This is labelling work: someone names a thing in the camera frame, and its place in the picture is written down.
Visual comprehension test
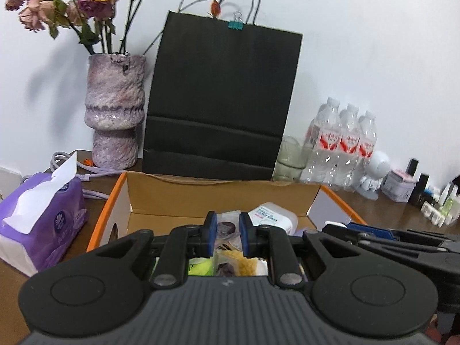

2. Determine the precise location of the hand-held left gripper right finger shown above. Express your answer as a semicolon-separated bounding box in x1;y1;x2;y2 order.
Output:
239;212;360;290

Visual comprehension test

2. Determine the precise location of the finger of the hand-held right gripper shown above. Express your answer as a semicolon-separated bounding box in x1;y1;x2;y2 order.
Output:
347;223;399;241
321;224;442;256

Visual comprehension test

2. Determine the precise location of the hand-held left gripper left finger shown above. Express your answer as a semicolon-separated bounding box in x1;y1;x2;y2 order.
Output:
95;211;218;290

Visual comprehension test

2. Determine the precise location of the small clear packet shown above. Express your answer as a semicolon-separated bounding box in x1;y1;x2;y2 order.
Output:
215;210;242;252

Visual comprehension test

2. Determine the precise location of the yellow plush toy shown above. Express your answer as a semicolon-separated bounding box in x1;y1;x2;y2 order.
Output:
216;252;261;277

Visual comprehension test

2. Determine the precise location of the white plastic wipes container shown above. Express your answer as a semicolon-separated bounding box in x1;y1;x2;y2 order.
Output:
248;202;299;236

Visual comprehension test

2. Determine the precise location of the red cardboard box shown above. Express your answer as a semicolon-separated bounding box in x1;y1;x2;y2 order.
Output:
86;171;367;277

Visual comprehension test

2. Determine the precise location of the small tin box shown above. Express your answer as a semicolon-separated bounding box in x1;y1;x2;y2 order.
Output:
382;168;417;202

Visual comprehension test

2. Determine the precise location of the white robot speaker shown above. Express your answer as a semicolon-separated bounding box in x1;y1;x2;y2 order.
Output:
357;150;392;201

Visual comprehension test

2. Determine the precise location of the clear glass cup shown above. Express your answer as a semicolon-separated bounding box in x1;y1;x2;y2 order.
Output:
272;136;315;183

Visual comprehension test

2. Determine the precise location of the clear water bottle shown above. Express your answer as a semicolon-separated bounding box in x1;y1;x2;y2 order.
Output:
352;111;378;189
302;97;340;184
332;103;360;187

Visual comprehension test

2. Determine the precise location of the black paper bag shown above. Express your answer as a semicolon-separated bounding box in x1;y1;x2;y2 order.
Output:
142;0;303;181

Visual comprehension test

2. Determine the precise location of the purple tissue pack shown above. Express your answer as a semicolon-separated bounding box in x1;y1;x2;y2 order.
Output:
0;151;89;277

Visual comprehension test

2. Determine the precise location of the purple textured vase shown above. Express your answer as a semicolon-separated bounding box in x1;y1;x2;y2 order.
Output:
84;53;147;170

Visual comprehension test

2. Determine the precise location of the dried orange flower bud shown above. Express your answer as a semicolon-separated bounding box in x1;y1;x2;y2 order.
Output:
178;0;222;18

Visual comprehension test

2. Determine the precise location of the dried rose bouquet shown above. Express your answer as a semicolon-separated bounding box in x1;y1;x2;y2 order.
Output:
5;0;173;56

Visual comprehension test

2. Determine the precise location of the purple cable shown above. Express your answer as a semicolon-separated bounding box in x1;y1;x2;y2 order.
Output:
50;152;119;199

